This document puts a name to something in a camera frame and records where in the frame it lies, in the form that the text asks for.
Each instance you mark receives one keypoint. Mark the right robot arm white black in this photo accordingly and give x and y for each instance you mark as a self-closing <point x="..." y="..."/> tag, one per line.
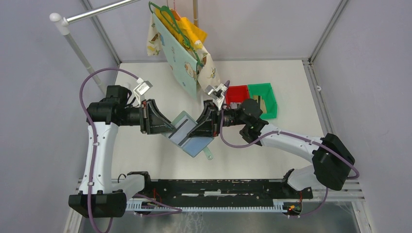
<point x="331" y="163"/>

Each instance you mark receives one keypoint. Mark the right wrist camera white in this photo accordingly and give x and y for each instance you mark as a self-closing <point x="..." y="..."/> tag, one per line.
<point x="217" y="94"/>

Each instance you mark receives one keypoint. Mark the beige cards in green bin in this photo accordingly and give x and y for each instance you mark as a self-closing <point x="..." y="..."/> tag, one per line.
<point x="261" y="103"/>

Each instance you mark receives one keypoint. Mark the green clothes hanger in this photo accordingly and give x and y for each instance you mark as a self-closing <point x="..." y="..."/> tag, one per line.
<point x="199" y="55"/>

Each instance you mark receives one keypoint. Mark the red plastic bin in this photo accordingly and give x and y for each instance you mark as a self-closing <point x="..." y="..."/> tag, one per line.
<point x="237" y="94"/>

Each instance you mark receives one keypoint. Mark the yellow garment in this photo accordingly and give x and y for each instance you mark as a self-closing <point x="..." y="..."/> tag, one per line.
<point x="195" y="35"/>

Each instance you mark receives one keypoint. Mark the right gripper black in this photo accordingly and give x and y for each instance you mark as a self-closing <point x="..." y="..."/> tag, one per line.
<point x="206" y="127"/>

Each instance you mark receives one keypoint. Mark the white cards in red bin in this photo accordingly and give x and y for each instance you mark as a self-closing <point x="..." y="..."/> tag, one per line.
<point x="234" y="105"/>

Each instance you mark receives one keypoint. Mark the metal clothes rack bar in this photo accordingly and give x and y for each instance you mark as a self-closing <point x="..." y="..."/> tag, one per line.
<point x="112" y="22"/>

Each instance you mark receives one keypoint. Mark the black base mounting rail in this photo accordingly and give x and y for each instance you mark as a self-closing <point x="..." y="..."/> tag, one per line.
<point x="222" y="193"/>

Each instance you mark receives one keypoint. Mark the cream cartoon print garment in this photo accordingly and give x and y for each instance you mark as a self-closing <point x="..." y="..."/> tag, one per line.
<point x="207" y="75"/>

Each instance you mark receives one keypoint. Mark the blue white printed card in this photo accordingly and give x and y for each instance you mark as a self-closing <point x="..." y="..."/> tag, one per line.
<point x="183" y="127"/>

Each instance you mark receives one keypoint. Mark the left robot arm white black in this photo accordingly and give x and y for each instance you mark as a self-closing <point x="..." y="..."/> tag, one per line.
<point x="98" y="197"/>

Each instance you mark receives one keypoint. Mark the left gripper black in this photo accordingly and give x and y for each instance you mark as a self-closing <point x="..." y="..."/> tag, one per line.
<point x="149" y="108"/>

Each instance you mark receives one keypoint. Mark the mint cartoon print garment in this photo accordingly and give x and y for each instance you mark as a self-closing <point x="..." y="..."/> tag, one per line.
<point x="183" y="65"/>

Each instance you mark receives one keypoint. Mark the green plastic bin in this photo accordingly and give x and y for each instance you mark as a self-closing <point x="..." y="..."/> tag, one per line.
<point x="263" y="93"/>

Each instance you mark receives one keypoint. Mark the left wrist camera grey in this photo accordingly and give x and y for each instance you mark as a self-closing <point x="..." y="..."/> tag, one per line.
<point x="141" y="88"/>

